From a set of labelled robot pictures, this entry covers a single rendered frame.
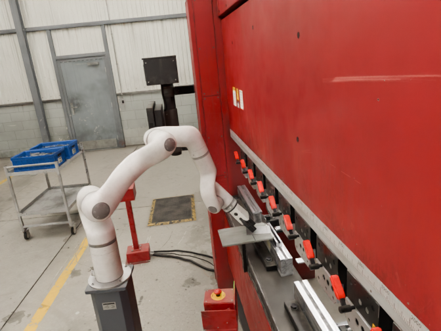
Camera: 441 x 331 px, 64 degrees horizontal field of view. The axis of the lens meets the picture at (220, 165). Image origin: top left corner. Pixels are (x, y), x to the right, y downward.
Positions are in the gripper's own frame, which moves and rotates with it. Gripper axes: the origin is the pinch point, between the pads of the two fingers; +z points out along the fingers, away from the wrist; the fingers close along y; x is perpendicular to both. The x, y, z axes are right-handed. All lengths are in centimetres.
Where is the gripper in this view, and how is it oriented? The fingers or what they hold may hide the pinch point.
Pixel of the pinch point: (251, 225)
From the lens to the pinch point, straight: 193.1
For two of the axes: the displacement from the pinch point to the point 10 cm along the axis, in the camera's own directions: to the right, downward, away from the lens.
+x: -7.0, 6.7, 2.2
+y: 0.2, -3.0, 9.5
